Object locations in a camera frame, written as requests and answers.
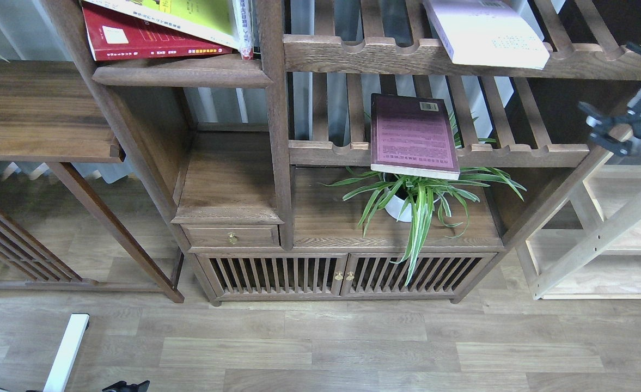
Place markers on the light wooden shelf unit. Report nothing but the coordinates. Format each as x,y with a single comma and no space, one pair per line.
589,245

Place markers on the white plant pot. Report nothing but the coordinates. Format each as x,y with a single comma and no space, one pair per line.
395,206

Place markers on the slatted cabinet door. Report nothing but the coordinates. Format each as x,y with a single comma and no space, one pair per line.
275,276
436,275

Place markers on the dark wooden bookshelf cabinet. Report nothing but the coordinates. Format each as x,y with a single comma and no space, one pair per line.
227,141

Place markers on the white metal bar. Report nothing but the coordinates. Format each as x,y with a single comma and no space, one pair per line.
67,352

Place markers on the green spider plant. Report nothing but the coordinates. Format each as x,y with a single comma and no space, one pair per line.
448,202

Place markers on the right slatted cabinet door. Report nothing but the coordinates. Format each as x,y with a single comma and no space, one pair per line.
436,275

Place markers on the white and red book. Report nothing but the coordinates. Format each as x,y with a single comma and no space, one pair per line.
243,18

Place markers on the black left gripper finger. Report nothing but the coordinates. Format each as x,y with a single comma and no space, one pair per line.
123,386

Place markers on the small wooden drawer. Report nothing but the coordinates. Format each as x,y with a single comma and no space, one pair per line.
232,235

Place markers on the purple book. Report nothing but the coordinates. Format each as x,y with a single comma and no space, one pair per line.
412,136

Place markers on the left slatted cabinet door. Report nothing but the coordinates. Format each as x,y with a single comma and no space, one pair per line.
275,276

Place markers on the dark wooden side table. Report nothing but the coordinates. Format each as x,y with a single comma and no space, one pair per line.
47,115

